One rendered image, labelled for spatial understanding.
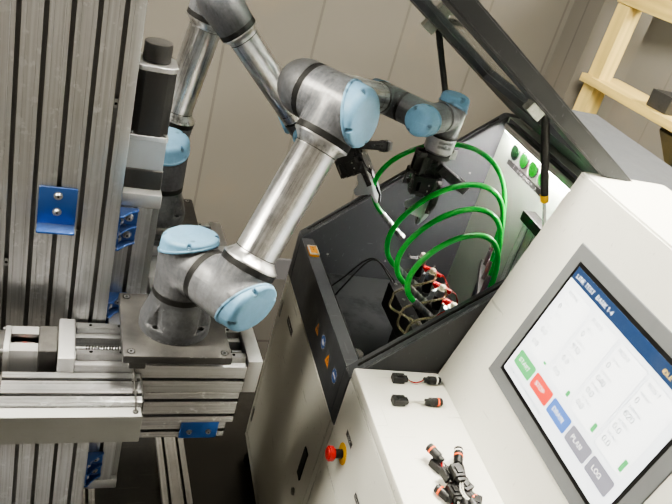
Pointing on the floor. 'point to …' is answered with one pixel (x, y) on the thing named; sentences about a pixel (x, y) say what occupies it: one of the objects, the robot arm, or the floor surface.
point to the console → (521, 450)
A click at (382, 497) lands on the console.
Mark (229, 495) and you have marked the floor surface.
